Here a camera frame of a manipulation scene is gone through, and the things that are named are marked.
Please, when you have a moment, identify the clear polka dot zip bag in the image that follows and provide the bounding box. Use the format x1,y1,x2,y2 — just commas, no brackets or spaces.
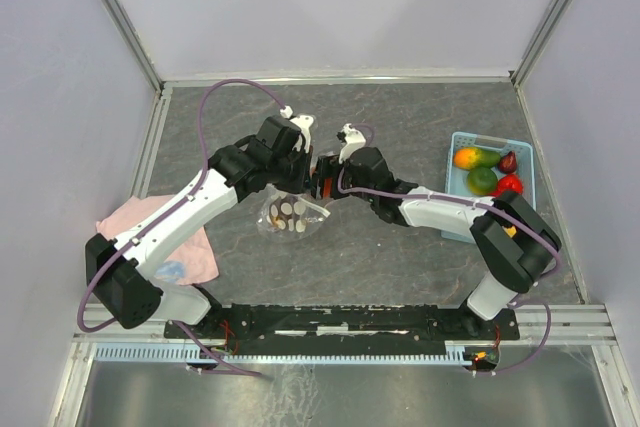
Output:
256,184,331,243

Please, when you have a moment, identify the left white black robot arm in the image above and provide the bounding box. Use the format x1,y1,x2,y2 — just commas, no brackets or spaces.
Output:
85,115,314,337

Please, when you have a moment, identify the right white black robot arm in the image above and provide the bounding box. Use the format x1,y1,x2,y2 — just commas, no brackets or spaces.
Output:
309,147,561,338

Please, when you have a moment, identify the light blue plastic basket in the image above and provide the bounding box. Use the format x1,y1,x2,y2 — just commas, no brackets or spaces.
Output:
442,131,537,243

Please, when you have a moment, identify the pink cloth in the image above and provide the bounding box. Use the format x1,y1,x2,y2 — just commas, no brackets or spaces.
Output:
96,195,219,285

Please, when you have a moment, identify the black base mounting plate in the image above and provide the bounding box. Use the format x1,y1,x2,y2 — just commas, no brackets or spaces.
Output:
187,304,520,355

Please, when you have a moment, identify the orange green mango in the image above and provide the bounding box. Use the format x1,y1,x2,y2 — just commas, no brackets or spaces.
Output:
452,146,501,171

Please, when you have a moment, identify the green round fruit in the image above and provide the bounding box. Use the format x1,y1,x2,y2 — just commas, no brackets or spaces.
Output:
466,167,498,196

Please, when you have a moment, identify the dark red pointed fruit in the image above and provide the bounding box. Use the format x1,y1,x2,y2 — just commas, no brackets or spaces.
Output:
497,151,518,174

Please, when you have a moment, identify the bright red fruit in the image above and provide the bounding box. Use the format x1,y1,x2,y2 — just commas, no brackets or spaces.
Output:
491,173,524,197

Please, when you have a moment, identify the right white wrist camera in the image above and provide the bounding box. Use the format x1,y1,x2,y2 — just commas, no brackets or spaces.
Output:
337,123,367,164

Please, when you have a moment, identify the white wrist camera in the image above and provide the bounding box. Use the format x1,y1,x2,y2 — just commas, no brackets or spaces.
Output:
279,105,316,153
337,123,367,164

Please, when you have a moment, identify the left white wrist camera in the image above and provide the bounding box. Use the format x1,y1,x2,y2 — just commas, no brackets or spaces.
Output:
279,105,316,153

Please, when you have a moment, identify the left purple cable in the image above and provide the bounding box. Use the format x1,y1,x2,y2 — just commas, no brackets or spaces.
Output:
77,78,289,333

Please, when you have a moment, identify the light blue cable duct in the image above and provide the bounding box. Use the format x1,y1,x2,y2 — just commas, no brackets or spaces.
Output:
94,342,471,367

